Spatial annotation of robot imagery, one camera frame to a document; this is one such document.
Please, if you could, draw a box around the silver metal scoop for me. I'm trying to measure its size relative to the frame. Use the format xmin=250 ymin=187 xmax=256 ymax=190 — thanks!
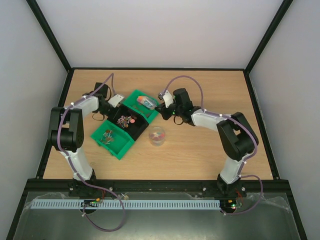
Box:
xmin=136 ymin=95 xmax=157 ymax=110

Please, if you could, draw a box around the green black bin set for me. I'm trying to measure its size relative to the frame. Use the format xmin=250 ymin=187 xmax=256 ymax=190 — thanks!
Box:
xmin=90 ymin=89 xmax=159 ymax=160

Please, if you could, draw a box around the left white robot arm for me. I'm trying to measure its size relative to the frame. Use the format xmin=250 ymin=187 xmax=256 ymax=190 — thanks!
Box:
xmin=48 ymin=83 xmax=124 ymax=181

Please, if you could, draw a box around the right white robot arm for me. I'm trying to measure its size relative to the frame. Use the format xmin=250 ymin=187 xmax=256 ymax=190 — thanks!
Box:
xmin=155 ymin=88 xmax=259 ymax=196

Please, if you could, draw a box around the clear glass jar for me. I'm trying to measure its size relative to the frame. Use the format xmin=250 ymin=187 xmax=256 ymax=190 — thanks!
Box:
xmin=148 ymin=126 xmax=166 ymax=147

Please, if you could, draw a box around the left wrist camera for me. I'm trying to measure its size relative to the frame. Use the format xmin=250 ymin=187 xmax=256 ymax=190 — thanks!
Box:
xmin=108 ymin=94 xmax=125 ymax=108

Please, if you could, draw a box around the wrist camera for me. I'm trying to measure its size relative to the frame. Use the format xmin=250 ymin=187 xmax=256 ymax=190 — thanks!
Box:
xmin=158 ymin=90 xmax=174 ymax=108
xmin=108 ymin=94 xmax=125 ymax=108

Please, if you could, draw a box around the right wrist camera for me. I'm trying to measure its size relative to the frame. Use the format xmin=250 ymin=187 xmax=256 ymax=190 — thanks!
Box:
xmin=158 ymin=90 xmax=174 ymax=108

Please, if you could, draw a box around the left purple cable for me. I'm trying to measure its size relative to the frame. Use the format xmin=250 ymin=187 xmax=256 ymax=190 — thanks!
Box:
xmin=56 ymin=72 xmax=126 ymax=231

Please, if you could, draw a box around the black cage frame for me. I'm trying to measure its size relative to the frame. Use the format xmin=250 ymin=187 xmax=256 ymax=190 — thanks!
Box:
xmin=6 ymin=0 xmax=307 ymax=240

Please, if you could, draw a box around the light blue cable duct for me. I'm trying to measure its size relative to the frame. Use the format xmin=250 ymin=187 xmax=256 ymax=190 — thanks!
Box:
xmin=30 ymin=199 xmax=221 ymax=210

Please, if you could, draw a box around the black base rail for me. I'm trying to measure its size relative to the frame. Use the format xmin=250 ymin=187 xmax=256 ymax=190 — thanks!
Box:
xmin=24 ymin=177 xmax=291 ymax=198

